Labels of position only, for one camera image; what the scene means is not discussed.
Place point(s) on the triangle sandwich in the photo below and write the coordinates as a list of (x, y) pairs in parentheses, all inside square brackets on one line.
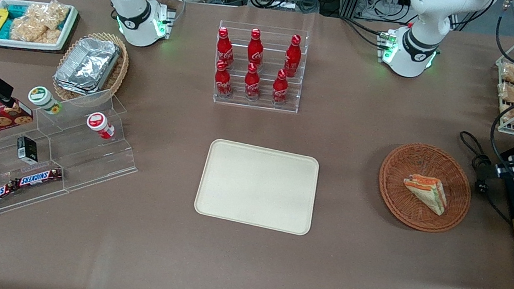
[(425, 194)]

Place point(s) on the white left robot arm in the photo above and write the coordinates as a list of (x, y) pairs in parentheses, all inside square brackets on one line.
[(424, 16)]

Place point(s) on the round brown wicker basket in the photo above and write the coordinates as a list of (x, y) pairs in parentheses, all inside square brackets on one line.
[(400, 207)]

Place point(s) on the oval tan wicker basket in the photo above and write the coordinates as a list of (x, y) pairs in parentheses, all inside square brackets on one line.
[(119, 73)]

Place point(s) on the beige plastic tray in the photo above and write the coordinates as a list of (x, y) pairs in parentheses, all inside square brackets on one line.
[(255, 187)]

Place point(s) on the green lid white cup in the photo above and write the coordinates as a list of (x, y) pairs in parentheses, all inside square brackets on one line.
[(42, 98)]

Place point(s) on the white rectangular snack bin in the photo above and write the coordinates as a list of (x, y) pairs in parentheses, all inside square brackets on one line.
[(22, 44)]

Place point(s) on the small black box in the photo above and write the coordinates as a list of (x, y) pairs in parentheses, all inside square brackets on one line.
[(27, 150)]

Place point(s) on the teal snack pack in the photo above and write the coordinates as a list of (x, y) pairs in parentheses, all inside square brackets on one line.
[(16, 11)]

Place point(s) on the clear bag of rice crackers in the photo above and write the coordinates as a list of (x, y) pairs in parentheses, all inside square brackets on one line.
[(40, 23)]

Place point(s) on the stacked aluminium foil containers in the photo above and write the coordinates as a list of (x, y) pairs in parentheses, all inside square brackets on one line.
[(88, 65)]

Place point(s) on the red lid white cup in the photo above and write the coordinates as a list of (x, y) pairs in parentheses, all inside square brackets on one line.
[(98, 123)]

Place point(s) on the clear acrylic step shelf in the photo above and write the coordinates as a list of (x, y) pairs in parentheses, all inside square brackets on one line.
[(81, 159)]

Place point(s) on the red cola bottle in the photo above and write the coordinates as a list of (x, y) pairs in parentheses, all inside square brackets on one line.
[(279, 89), (224, 49), (255, 50), (222, 81), (252, 83), (292, 57)]

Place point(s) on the clear acrylic bottle rack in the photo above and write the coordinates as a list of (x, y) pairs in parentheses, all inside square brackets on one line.
[(263, 104)]

